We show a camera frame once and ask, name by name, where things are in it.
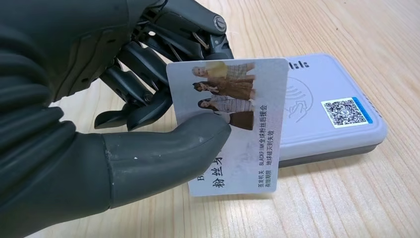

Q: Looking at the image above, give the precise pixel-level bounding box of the white photo ID card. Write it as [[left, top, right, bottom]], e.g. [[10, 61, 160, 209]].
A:
[[166, 58, 289, 198]]

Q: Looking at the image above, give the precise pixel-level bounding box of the white grey card reader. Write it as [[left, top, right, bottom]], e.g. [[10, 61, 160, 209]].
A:
[[279, 53, 388, 169]]

